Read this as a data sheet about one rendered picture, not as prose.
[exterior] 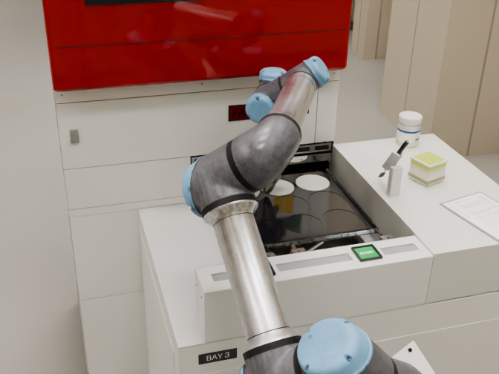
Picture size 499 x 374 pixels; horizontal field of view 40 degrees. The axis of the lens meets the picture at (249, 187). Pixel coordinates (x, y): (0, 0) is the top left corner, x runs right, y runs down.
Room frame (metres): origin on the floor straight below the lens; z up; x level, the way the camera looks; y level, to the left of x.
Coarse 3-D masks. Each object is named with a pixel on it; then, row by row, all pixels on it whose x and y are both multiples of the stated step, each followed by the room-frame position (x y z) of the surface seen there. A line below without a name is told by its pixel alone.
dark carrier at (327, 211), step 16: (288, 176) 1.84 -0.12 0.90; (304, 192) 1.74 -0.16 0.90; (320, 192) 1.74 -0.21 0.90; (336, 192) 1.74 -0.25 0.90; (272, 208) 1.65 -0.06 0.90; (288, 208) 1.65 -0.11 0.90; (304, 208) 1.65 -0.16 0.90; (320, 208) 1.65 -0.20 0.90; (336, 208) 1.65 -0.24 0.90; (352, 208) 1.65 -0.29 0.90; (272, 224) 1.56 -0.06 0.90; (288, 224) 1.56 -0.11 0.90; (304, 224) 1.56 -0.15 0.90; (320, 224) 1.57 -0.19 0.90; (336, 224) 1.57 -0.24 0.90; (352, 224) 1.57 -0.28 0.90; (368, 224) 1.57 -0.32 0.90; (272, 240) 1.48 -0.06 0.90
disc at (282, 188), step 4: (280, 180) 1.81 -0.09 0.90; (284, 180) 1.81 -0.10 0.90; (276, 184) 1.78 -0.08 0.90; (280, 184) 1.79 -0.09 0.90; (284, 184) 1.79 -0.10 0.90; (288, 184) 1.79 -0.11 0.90; (292, 184) 1.79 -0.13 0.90; (276, 188) 1.76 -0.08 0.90; (280, 188) 1.76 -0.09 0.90; (284, 188) 1.76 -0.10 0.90; (288, 188) 1.76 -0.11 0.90; (292, 188) 1.76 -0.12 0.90; (272, 192) 1.73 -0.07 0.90; (276, 192) 1.73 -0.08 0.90; (280, 192) 1.73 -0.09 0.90; (284, 192) 1.73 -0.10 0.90; (288, 192) 1.74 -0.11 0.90
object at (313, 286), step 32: (288, 256) 1.32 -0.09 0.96; (320, 256) 1.32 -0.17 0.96; (352, 256) 1.33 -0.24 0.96; (384, 256) 1.33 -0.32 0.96; (416, 256) 1.33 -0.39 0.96; (224, 288) 1.19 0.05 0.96; (288, 288) 1.23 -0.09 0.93; (320, 288) 1.26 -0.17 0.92; (352, 288) 1.28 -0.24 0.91; (384, 288) 1.30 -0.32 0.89; (416, 288) 1.33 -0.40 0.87; (224, 320) 1.19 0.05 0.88; (288, 320) 1.23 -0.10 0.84; (320, 320) 1.26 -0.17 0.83
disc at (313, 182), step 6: (312, 174) 1.85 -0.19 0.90; (300, 180) 1.81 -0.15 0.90; (306, 180) 1.81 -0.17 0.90; (312, 180) 1.81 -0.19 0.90; (318, 180) 1.81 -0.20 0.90; (324, 180) 1.82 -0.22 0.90; (300, 186) 1.77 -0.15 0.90; (306, 186) 1.78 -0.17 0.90; (312, 186) 1.78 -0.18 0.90; (318, 186) 1.78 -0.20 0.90; (324, 186) 1.78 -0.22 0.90
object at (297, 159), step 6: (294, 156) 1.89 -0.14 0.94; (300, 156) 1.89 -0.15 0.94; (306, 156) 1.90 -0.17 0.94; (312, 156) 1.90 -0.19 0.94; (318, 156) 1.91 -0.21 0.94; (324, 156) 1.92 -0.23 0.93; (330, 156) 1.92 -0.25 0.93; (294, 162) 1.89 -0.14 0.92; (300, 162) 1.89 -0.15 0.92; (306, 162) 1.90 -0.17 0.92; (312, 162) 1.90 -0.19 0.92; (330, 162) 1.92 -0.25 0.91
